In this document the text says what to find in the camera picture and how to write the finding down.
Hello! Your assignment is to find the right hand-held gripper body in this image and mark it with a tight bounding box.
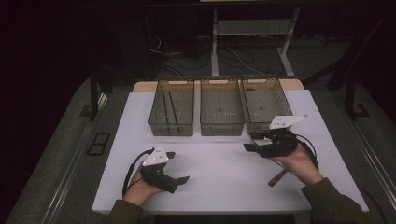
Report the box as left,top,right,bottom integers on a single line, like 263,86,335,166
256,114,310,159

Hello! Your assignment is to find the white metal desk frame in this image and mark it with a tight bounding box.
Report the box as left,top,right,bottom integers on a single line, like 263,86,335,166
210,7,302,78

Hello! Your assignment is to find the reddish brown wooden spoon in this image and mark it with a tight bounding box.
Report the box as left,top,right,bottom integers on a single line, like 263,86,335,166
267,169,290,188

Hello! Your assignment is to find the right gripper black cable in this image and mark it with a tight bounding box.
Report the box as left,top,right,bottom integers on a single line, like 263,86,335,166
293,133,319,171

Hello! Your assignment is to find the smoky clear plastic bin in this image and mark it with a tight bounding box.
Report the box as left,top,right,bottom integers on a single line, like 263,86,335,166
241,77,296,136
199,77,246,137
148,78,195,137

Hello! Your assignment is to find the person's left hand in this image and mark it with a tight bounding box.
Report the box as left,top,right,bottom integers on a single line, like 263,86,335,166
122,172,164,207

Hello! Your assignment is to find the tangle of floor cables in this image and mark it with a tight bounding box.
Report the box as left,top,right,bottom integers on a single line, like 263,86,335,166
145,33,266,77

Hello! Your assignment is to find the black floor cable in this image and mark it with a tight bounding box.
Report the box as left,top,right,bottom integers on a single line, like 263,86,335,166
360,187,389,224

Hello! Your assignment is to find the black metal stand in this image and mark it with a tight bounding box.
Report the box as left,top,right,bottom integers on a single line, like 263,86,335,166
345,74,372,121

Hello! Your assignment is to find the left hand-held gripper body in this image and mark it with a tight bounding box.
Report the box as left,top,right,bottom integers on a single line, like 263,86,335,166
139,145,178,194

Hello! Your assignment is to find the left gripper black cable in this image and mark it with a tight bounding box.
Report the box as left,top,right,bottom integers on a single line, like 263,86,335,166
121,147,155,197

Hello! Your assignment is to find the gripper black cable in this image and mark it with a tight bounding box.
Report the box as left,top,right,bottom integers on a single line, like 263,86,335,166
293,133,319,171
121,147,155,197

